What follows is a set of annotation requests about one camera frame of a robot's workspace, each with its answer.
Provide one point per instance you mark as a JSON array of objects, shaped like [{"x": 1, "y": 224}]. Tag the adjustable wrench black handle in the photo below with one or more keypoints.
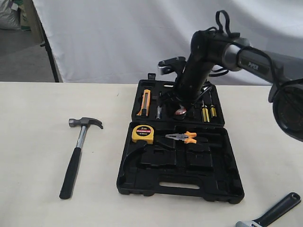
[{"x": 275, "y": 212}]

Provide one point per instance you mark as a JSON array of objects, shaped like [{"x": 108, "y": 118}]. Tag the small yellow black screwdriver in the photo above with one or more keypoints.
[{"x": 212, "y": 106}]

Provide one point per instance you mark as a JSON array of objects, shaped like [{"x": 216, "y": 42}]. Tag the orange handled pliers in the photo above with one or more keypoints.
[{"x": 187, "y": 137}]

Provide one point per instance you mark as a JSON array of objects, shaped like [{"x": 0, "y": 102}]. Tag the white backdrop cloth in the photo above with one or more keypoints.
[{"x": 120, "y": 41}]

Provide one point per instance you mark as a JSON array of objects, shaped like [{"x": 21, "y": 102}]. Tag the black plastic tool case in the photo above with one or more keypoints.
[{"x": 206, "y": 170}]

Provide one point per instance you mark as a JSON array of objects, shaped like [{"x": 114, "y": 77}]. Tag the black electrical tape roll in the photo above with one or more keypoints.
[{"x": 181, "y": 111}]

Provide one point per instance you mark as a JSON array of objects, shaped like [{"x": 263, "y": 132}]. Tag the clear voltage tester screwdriver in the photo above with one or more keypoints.
[{"x": 158, "y": 112}]

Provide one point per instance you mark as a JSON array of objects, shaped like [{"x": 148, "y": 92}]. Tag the large yellow black screwdriver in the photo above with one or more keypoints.
[{"x": 205, "y": 114}]

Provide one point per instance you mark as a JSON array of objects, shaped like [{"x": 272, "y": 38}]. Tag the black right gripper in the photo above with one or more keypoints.
[{"x": 188, "y": 85}]

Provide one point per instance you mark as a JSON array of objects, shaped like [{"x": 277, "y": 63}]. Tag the black backdrop stand pole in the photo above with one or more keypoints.
[{"x": 45, "y": 43}]

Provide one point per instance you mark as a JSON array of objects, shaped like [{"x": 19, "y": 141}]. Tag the yellow tape measure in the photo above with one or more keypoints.
[{"x": 143, "y": 132}]

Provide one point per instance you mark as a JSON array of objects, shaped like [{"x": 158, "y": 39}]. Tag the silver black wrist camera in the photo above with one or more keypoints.
[{"x": 168, "y": 66}]

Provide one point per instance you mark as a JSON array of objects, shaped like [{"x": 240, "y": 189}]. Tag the orange utility knife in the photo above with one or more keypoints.
[{"x": 146, "y": 98}]

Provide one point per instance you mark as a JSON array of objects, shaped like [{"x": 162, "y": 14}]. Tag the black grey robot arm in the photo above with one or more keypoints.
[{"x": 209, "y": 48}]

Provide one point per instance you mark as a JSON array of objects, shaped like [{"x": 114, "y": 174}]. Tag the claw hammer black grip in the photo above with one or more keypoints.
[{"x": 73, "y": 166}]

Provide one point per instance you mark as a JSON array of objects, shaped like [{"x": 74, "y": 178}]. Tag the white sack in background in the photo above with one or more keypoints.
[{"x": 9, "y": 15}]

